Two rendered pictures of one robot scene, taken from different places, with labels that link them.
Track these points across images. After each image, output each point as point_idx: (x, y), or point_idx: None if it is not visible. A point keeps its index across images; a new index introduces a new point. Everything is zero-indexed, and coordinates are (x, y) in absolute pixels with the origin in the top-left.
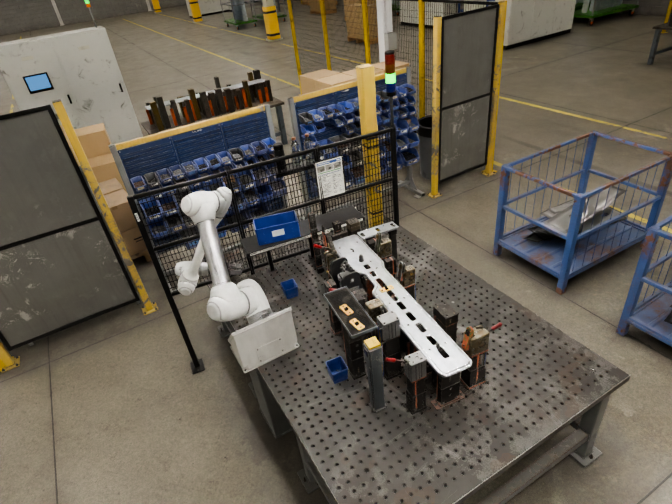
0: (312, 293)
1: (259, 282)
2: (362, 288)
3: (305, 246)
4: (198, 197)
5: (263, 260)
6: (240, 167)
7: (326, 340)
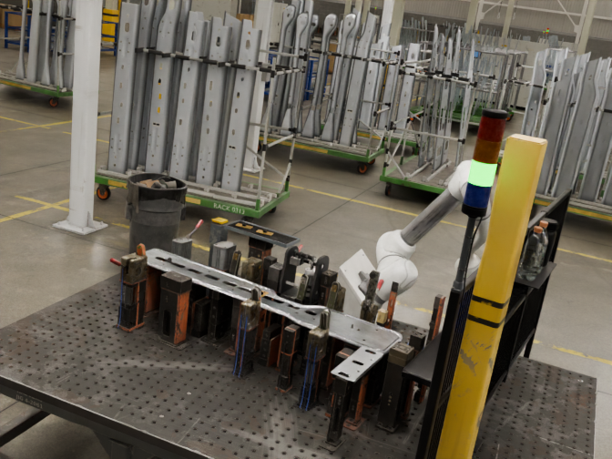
0: None
1: None
2: (279, 269)
3: (504, 436)
4: (463, 164)
5: (501, 372)
6: (539, 215)
7: None
